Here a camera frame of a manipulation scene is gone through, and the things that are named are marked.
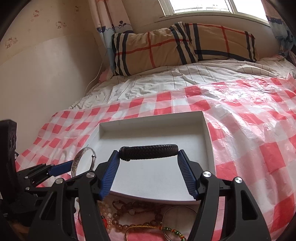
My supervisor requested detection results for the black braided leather bracelet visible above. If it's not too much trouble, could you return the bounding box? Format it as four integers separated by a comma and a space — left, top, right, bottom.
118, 143, 180, 162

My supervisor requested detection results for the white pearl bead bracelet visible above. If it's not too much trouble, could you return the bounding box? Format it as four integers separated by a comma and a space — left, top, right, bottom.
97, 200, 117, 235

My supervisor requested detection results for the engraved silver bangle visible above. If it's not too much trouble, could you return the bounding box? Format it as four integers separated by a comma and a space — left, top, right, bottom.
162, 205, 197, 240

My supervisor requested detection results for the amber bead bracelet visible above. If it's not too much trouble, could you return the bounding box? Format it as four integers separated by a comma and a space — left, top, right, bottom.
111, 200, 164, 233

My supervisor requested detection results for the yellow red braided cord bracelet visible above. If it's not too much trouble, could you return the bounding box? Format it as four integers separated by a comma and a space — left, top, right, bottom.
124, 223, 188, 241

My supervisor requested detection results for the white cardboard box tray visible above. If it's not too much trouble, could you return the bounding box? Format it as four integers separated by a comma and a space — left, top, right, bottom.
77, 111, 216, 204

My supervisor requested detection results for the red white checkered plastic sheet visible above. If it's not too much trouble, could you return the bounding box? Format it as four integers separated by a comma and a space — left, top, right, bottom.
16, 76, 295, 240

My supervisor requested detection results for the white striped bed sheet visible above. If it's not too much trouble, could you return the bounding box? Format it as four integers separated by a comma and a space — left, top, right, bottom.
70, 55, 295, 109

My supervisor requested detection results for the plaid beige pillow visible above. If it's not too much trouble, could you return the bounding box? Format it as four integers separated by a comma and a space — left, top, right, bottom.
111, 22, 259, 77

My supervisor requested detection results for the right patterned curtain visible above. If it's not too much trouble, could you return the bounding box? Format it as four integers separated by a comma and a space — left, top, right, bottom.
261, 1, 295, 66

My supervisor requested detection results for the patterned curtain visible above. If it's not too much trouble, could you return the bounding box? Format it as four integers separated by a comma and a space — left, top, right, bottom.
89, 0, 135, 76
261, 1, 295, 66

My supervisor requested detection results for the left patterned curtain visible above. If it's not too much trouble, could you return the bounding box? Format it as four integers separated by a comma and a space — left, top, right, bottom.
89, 0, 135, 76

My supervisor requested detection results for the window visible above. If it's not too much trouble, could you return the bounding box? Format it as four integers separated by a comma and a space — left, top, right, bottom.
159, 0, 268, 25

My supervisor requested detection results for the white charging cable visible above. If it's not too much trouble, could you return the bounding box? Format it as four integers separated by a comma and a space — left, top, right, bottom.
84, 60, 105, 95

